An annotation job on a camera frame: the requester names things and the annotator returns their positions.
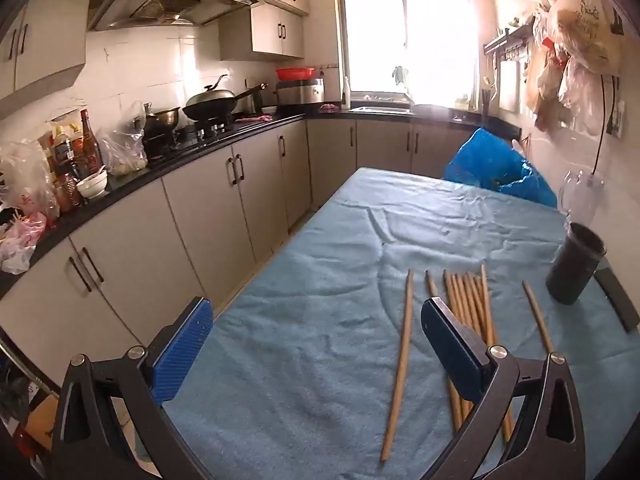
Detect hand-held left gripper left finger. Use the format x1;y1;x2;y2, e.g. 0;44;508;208
50;296;216;480

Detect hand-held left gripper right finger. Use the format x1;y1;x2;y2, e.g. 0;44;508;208
421;297;587;480

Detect black utensil holder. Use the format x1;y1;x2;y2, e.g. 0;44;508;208
546;222;607;306

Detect beige base cabinets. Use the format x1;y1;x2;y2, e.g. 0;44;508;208
0;115;481;396

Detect blue table cloth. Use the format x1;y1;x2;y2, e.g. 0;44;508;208
162;166;640;480

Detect cardboard box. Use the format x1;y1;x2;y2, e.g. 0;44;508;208
22;394;58;453

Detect black smartphone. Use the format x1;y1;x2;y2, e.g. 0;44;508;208
595;267;640;334

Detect black kitchen countertop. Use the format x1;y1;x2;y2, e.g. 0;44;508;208
0;105;523;301

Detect white bowl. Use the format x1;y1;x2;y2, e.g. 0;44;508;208
76;170;109;200

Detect blue plastic bag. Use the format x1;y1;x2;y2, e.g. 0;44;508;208
444;127;559;209

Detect clear glass pitcher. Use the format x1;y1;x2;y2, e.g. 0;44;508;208
557;170;604;227

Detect clear plastic food bag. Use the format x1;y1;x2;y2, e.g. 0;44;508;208
97;101;149;176

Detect black gas stove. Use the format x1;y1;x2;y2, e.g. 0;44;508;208
145;115;256;155

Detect tall dark sauce bottle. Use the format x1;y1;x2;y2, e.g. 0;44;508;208
79;109;104;177

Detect cluster of condiment bottles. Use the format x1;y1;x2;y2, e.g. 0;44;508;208
40;110;86;213

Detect steel cooking pot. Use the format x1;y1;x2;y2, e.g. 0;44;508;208
144;102;182;137

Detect crinkled clear plastic bag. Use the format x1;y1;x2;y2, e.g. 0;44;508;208
0;140;60;221

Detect black wok with lid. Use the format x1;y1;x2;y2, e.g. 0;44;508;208
182;74;269;122

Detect steel sink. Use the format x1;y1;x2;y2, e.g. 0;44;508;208
349;104;415;114

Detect white cutting board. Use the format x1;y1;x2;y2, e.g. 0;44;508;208
497;60;522;113

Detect steel rice cooker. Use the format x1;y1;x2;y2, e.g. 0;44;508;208
276;77;326;107

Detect bunch of hanging plastic bags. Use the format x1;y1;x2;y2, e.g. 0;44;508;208
522;7;601;133

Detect red plastic basin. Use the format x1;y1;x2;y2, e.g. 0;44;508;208
276;66;317;81

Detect kitchen window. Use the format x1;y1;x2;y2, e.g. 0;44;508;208
336;0;483;106

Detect white printed hanging bag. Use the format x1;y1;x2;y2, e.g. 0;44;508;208
550;0;626;75

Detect black power cable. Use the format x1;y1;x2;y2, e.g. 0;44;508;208
591;74;617;181

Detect wall socket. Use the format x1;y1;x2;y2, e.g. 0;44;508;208
606;100;627;139

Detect black wall rack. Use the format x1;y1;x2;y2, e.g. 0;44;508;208
482;25;535;63

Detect low beige wall cabinet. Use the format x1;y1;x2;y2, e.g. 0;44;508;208
219;2;306;60

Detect beige corner wall cabinet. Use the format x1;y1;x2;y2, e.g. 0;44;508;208
0;0;94;108

